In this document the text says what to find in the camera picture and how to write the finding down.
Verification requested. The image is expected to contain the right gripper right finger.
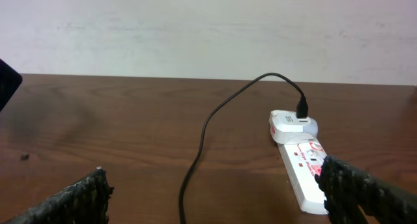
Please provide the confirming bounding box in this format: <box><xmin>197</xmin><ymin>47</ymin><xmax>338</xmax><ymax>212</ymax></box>
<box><xmin>315</xmin><ymin>155</ymin><xmax>416</xmax><ymax>224</ymax></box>

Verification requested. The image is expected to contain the white power strip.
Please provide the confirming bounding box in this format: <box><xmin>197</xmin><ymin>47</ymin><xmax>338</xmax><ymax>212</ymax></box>
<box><xmin>278</xmin><ymin>139</ymin><xmax>328</xmax><ymax>215</ymax></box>

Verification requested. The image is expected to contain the white USB charger plug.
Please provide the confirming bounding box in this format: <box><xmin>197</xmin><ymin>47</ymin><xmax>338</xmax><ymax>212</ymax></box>
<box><xmin>269</xmin><ymin>110</ymin><xmax>318</xmax><ymax>145</ymax></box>

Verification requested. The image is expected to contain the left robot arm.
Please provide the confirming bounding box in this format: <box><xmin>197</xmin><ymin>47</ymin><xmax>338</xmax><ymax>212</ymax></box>
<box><xmin>0</xmin><ymin>60</ymin><xmax>23</xmax><ymax>111</ymax></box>

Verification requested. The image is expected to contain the black USB charging cable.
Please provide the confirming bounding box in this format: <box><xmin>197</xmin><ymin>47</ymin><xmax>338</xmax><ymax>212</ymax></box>
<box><xmin>178</xmin><ymin>72</ymin><xmax>309</xmax><ymax>224</ymax></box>

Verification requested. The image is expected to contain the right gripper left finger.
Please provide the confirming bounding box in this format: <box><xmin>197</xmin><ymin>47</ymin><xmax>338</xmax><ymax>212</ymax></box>
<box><xmin>5</xmin><ymin>167</ymin><xmax>114</xmax><ymax>224</ymax></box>

